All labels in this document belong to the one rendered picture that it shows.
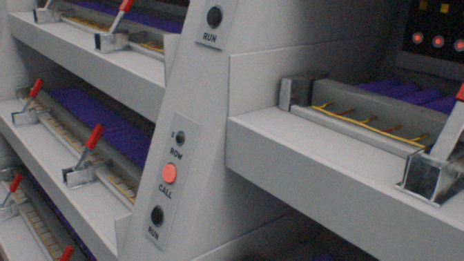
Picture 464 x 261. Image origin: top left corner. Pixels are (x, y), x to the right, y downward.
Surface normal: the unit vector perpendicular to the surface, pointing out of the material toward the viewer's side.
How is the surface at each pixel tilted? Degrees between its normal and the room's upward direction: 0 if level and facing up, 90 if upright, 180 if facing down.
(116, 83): 109
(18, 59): 90
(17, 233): 19
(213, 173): 90
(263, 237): 90
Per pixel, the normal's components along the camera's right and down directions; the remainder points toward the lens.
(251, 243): 0.64, 0.32
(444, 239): -0.77, 0.22
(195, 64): -0.71, -0.10
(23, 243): 0.04, -0.92
